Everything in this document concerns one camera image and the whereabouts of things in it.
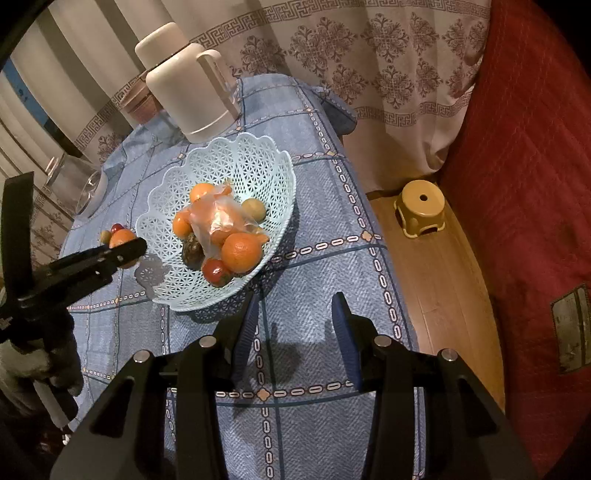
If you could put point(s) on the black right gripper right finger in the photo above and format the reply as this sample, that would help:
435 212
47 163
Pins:
430 403

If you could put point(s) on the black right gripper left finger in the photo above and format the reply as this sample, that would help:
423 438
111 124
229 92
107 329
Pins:
157 418

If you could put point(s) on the red cherry tomato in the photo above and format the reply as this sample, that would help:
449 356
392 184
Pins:
216 273
116 227

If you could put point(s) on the dark brown wrinkled fruit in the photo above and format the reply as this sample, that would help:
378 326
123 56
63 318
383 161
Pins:
192 253

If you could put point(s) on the small mandarin orange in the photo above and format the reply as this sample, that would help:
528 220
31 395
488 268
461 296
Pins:
181 225

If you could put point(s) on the large orange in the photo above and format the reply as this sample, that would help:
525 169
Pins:
241 252

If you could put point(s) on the oval orange kumquat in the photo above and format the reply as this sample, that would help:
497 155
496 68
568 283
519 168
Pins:
199 190

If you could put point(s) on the plastic bag of orange pieces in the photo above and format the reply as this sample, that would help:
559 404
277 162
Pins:
217 215

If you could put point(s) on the yellow-green round fruit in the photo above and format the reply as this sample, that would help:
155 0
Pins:
255 209

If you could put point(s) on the small greenish fruit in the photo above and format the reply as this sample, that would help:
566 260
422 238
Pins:
105 237

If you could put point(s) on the gloved left hand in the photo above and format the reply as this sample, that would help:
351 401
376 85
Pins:
59 367

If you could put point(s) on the steel bowl white rim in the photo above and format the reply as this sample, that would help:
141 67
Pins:
92 194

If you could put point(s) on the glass kettle with lid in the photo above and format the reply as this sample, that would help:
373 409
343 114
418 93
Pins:
66 177

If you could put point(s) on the yellow plastic stool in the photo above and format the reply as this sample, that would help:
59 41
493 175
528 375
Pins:
421 207

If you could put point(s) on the pink lidded glass jar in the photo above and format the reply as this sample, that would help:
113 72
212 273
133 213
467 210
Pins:
139 102

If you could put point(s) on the red bed cover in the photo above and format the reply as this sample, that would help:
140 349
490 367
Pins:
518 179

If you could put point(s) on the light blue lattice basket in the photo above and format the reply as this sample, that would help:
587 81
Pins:
243 185

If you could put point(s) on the white thermos jug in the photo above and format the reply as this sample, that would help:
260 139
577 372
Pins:
193 84

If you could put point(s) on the beige patterned curtain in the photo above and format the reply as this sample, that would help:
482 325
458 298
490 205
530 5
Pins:
395 78

